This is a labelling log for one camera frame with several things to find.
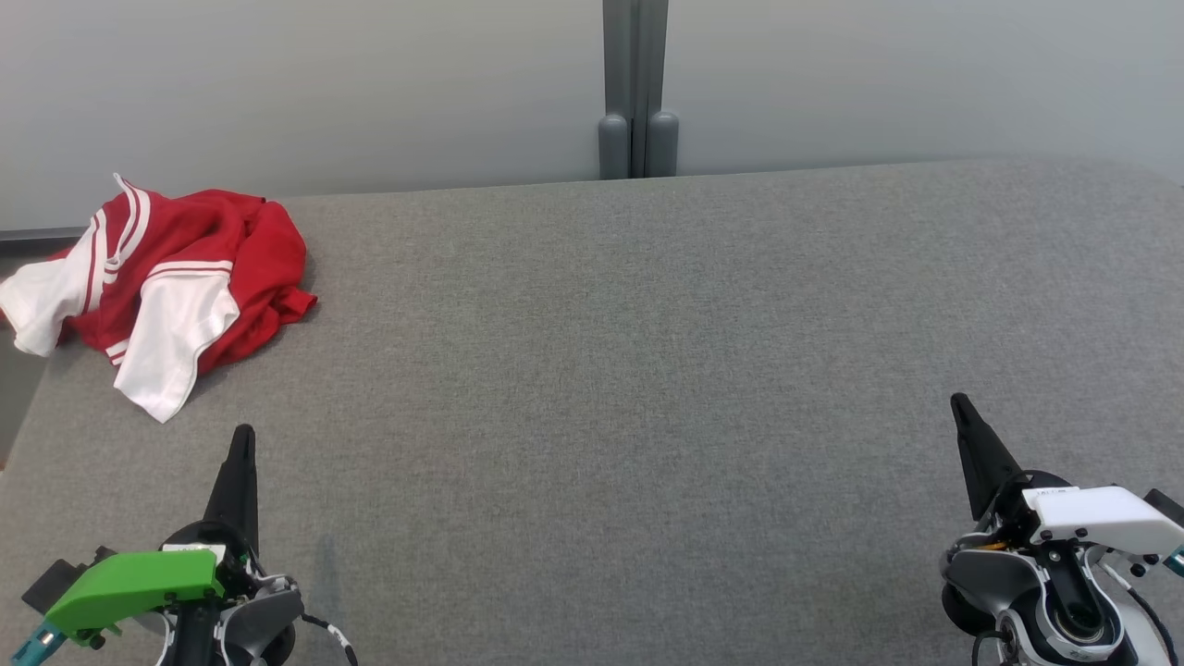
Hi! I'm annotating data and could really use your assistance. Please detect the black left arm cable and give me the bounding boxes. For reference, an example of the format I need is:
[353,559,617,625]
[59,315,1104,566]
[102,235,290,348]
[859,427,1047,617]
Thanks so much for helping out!
[301,612,358,666]

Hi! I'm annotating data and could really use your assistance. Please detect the red shirt with white sleeves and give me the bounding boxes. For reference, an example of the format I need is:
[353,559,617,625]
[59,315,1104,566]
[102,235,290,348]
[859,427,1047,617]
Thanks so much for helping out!
[0,173,278,424]

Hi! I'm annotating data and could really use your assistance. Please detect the teal left camera connector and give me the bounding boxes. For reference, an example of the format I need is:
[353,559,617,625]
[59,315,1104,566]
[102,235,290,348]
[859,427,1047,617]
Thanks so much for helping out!
[9,622,66,666]

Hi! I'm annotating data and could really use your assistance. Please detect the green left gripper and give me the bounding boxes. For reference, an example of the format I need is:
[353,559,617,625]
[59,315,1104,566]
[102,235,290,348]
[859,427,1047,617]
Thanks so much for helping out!
[43,424,261,646]

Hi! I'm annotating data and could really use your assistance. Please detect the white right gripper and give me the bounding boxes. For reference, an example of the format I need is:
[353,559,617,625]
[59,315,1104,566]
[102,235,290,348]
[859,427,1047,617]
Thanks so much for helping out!
[951,393,1184,556]

